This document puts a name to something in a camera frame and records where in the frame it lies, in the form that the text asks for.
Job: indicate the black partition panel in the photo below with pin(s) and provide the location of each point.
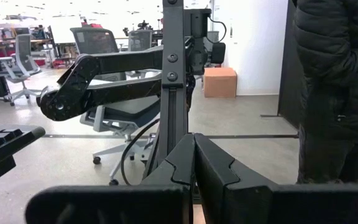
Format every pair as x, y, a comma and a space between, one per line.
287, 62

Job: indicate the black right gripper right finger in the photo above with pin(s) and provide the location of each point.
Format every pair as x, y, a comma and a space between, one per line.
291, 205

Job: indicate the dark mesh office chair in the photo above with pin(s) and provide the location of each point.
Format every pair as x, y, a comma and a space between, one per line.
129, 110

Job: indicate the brown cardboard box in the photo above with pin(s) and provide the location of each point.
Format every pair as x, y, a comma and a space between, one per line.
220, 82

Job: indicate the person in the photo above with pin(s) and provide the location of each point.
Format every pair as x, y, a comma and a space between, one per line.
337, 77

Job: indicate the white office chair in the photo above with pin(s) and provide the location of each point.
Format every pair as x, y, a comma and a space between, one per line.
23, 53

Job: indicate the grey mesh office chair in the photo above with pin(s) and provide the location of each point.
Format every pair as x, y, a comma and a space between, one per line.
140, 40

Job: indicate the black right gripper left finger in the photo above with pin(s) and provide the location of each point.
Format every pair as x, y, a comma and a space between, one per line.
104, 205

